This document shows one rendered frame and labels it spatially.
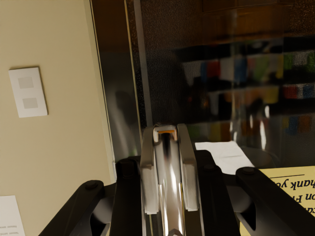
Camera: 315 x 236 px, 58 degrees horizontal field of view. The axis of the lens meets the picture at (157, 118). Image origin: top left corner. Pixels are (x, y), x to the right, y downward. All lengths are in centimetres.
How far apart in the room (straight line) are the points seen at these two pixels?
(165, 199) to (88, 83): 52
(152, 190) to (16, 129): 64
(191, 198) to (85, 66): 55
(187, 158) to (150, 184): 2
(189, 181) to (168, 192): 4
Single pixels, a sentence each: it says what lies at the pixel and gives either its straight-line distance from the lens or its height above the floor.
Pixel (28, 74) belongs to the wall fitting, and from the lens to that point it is 72.
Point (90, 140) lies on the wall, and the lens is 72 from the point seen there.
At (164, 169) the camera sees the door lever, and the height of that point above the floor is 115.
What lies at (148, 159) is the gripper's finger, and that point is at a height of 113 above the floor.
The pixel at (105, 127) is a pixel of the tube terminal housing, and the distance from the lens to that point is 24.
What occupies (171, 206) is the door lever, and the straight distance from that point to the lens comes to 20.
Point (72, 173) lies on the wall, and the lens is 77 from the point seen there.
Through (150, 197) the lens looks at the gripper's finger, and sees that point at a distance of 16.
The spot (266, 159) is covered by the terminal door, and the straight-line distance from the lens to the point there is 25.
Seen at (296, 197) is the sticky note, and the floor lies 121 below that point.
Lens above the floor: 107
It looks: 16 degrees up
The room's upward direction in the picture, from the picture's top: 174 degrees clockwise
